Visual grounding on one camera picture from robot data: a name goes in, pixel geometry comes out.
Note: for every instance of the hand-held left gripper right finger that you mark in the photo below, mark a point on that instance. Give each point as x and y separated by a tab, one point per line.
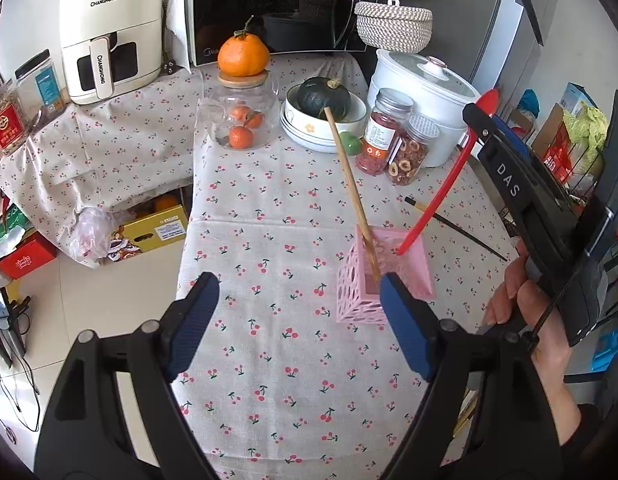
406	330

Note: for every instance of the red label snack jar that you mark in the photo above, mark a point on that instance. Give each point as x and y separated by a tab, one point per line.
6	120

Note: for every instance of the grey refrigerator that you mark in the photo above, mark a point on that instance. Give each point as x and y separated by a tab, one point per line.
469	10

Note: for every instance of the small tangerine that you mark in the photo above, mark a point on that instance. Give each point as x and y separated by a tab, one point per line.
239	114
240	137
256	120

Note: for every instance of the red snack package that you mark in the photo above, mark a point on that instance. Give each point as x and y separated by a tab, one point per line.
556	160

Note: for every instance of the black microwave oven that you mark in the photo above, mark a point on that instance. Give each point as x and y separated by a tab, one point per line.
279	5

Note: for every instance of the pink perforated utensil holder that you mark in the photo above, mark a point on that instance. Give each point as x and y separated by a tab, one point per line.
361	290

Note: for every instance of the person's right hand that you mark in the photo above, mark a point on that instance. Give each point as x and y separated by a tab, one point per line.
516	295

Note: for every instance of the small green fruit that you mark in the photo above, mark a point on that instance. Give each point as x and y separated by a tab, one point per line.
351	144

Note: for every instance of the clear plastic bag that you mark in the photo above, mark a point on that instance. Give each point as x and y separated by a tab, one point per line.
91	232

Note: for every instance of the clear container with black lid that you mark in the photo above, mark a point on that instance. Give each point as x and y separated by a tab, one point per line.
41	87

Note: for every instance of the green package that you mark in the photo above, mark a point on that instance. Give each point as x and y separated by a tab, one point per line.
6	227

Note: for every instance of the red plastic spoon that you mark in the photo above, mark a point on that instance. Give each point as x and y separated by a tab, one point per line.
439	195

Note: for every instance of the white flower print bowl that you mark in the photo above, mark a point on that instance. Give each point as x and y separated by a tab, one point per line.
301	127

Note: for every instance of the person's right forearm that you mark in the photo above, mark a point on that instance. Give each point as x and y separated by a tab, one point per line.
556	385

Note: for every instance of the blue plastic bag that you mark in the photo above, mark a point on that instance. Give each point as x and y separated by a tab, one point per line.
529	102

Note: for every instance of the red box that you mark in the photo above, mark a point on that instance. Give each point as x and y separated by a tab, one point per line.
26	260

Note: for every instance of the blue plastic stool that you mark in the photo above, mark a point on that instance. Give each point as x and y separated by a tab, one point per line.
611	350

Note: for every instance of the large orange with stem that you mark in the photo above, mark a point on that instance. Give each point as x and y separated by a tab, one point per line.
243	55

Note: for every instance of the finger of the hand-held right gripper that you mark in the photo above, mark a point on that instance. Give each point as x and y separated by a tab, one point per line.
501	126
514	185

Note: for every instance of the black chopstick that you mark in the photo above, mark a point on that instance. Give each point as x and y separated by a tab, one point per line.
459	232

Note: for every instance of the jar of dried fruit slices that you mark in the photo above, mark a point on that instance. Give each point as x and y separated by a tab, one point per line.
411	157

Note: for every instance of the white electric cooker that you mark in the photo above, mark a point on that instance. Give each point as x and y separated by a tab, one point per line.
439	90

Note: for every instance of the yellow cardboard box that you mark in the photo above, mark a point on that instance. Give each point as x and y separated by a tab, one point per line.
159	230

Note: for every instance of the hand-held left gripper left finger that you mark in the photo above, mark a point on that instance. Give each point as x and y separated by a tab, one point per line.
194	325

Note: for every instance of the jar of red dried fruit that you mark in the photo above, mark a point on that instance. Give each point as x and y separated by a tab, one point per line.
379	140

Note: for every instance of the dark green pumpkin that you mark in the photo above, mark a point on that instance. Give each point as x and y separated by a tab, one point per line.
319	97

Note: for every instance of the cream air fryer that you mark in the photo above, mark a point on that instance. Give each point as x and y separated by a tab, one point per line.
109	15

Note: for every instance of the cherry print tablecloth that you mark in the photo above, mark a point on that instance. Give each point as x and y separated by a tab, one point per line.
114	150
289	240

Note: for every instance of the glass jar with bamboo lid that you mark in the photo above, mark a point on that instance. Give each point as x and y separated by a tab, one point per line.
214	120

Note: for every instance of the napa cabbage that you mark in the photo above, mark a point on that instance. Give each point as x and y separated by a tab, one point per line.
589	130

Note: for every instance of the wooden chopstick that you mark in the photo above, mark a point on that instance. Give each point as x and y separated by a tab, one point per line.
349	175

